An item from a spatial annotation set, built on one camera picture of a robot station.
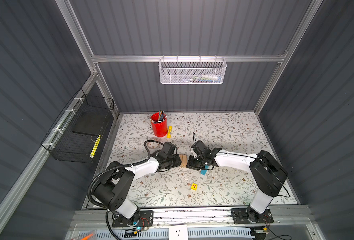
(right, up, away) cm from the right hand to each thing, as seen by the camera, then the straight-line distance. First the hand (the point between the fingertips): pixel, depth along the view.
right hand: (187, 167), depth 88 cm
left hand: (-4, +3, +2) cm, 5 cm away
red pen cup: (-18, +26, +8) cm, 33 cm away
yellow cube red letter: (+3, -9, -6) cm, 11 cm away
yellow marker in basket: (-44, +15, -20) cm, 50 cm away
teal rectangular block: (+10, -3, +1) cm, 10 cm away
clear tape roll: (-23, +11, +13) cm, 29 cm away
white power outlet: (-5, -24, -21) cm, 32 cm away
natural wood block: (-3, +4, +5) cm, 7 cm away
